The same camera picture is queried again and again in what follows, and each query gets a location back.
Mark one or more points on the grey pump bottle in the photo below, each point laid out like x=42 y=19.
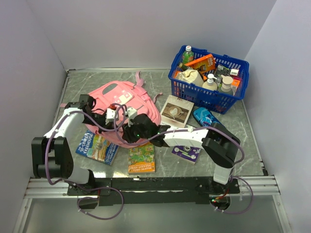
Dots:
x=225 y=87

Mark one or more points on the blue shark pencil case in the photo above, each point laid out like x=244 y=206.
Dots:
x=204 y=117

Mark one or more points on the white coffee cover book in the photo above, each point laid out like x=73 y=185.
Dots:
x=176 y=111

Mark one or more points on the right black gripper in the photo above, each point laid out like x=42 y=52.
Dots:
x=127 y=131

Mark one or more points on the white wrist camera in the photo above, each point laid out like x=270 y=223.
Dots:
x=111 y=114
x=131 y=113

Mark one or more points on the dark green packet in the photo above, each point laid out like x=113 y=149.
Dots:
x=221 y=70

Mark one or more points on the green drink bottle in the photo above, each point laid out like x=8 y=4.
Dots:
x=187 y=55

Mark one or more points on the orange treehouse book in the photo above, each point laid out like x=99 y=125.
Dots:
x=141 y=159

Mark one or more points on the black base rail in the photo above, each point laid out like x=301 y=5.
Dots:
x=156 y=190

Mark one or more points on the orange box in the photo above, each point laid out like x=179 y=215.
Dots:
x=203 y=64

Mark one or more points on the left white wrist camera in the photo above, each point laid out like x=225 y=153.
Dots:
x=111 y=114

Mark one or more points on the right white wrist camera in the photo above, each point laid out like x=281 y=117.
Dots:
x=131 y=113

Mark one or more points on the purple book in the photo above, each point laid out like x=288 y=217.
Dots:
x=187 y=153

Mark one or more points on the blue treehouse book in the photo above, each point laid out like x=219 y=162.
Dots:
x=97 y=148

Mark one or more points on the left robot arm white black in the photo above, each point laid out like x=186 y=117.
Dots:
x=51 y=155

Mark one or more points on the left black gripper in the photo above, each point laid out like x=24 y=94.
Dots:
x=110 y=125

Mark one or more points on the beige crumpled bag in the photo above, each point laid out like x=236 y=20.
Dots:
x=190 y=76

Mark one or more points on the small orange packet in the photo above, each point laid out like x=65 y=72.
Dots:
x=235 y=85

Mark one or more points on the pink student backpack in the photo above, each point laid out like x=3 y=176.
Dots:
x=123 y=94

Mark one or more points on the blue plastic basket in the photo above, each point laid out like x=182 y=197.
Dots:
x=212 y=100

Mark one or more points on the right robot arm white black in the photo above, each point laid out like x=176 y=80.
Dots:
x=220 y=144

